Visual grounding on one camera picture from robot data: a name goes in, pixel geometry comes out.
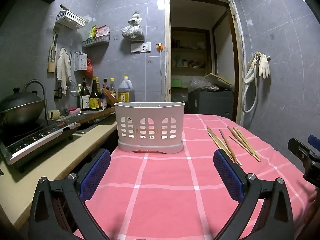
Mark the hanging clear plastic bag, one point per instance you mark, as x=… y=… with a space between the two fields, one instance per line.
x=132 y=30

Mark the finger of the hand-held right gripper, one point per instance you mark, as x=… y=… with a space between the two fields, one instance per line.
x=313 y=141
x=298 y=147

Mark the grey appliance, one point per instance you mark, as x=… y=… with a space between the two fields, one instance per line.
x=212 y=102

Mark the steel sink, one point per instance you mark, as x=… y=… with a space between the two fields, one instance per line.
x=75 y=117

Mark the tan sack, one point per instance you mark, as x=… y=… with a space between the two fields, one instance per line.
x=220 y=80

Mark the curved metal faucet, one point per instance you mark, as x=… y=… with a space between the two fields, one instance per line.
x=45 y=100

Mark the green box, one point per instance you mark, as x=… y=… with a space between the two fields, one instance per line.
x=176 y=83

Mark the yellow green snack packet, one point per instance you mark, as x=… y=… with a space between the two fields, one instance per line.
x=93 y=32

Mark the wooden storage shelf unit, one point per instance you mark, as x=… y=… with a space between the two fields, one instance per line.
x=190 y=48

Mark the brown wooden block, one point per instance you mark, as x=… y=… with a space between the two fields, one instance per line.
x=110 y=95

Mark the white rubber gloves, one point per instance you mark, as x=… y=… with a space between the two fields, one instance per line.
x=256 y=87

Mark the silver countertop stove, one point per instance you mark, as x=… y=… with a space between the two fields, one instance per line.
x=37 y=140

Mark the red plastic bag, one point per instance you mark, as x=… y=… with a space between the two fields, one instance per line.
x=89 y=68

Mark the cream hanging cloth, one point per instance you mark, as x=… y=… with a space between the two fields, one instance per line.
x=63 y=67

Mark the clear glass bottle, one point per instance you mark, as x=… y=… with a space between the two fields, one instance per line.
x=112 y=87

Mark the crumpled clear plastic bag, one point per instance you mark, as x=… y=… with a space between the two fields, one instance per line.
x=200 y=83

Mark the dark bottle red cap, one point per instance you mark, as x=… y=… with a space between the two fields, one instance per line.
x=105 y=85

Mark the bunch of wooden chopsticks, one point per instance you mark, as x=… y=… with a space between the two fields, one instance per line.
x=226 y=142

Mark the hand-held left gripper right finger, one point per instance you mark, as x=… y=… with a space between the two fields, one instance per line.
x=227 y=172

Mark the white wall utensil box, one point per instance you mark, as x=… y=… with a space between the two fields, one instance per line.
x=80 y=61

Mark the red snack packet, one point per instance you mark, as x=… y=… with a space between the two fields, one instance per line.
x=103 y=31

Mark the large cooking oil jug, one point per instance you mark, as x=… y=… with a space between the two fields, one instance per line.
x=125 y=90

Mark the dark wok with lid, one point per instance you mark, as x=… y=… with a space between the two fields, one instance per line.
x=20 y=110

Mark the dark bottle white label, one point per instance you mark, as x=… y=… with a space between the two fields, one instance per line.
x=84 y=97

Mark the long wooden board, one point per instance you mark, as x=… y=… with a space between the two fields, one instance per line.
x=100 y=113

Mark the round mesh strainer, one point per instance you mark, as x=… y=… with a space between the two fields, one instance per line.
x=75 y=90

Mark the white slotted wall basket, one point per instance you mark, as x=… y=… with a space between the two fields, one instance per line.
x=71 y=18

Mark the pink checkered tablecloth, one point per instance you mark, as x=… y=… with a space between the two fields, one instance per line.
x=162 y=192

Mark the wooden knife holder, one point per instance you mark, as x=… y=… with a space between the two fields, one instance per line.
x=52 y=60

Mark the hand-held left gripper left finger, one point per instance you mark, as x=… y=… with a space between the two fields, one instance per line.
x=96 y=172

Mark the white wall socket panel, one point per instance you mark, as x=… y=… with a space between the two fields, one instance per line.
x=140 y=47

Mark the person's right hand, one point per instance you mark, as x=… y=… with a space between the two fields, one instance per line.
x=313 y=196

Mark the cream rubber gloves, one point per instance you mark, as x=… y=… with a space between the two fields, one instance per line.
x=264 y=66

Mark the grey wall shelf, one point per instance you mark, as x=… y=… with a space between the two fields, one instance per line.
x=96 y=41

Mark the white plastic utensil basket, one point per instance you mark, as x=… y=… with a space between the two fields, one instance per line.
x=150 y=112

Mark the pink sponge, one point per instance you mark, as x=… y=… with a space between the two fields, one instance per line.
x=74 y=109

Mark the wooden door frame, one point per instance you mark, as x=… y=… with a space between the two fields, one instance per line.
x=167 y=55

